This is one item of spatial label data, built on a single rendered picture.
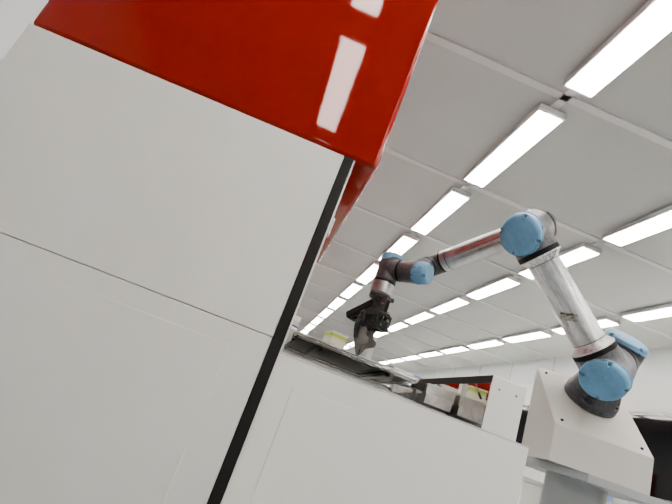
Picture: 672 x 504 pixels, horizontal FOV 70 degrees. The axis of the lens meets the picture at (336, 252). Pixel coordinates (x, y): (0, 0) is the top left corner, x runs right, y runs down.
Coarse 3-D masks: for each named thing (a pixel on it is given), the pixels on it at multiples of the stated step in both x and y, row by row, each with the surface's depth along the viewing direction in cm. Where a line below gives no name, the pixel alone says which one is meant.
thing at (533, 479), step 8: (528, 384) 618; (528, 392) 611; (528, 400) 604; (528, 408) 597; (520, 424) 600; (520, 432) 594; (520, 440) 587; (528, 472) 549; (536, 472) 536; (528, 480) 515; (536, 480) 531; (528, 488) 516; (536, 488) 518; (520, 496) 512; (528, 496) 514; (536, 496) 515
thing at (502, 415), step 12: (492, 384) 120; (504, 384) 120; (516, 384) 121; (492, 396) 119; (504, 396) 120; (516, 396) 120; (492, 408) 118; (504, 408) 119; (516, 408) 119; (492, 420) 117; (504, 420) 118; (516, 420) 118; (492, 432) 117; (504, 432) 117; (516, 432) 118
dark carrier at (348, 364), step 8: (296, 344) 147; (304, 344) 140; (312, 344) 134; (304, 352) 159; (320, 352) 144; (328, 352) 138; (328, 360) 156; (336, 360) 149; (344, 360) 142; (352, 360) 136; (344, 368) 162; (352, 368) 154; (360, 368) 147; (368, 368) 140; (392, 376) 138
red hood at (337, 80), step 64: (64, 0) 97; (128, 0) 100; (192, 0) 103; (256, 0) 106; (320, 0) 110; (384, 0) 113; (128, 64) 97; (192, 64) 99; (256, 64) 102; (320, 64) 105; (384, 64) 108; (320, 128) 101; (384, 128) 104; (320, 256) 168
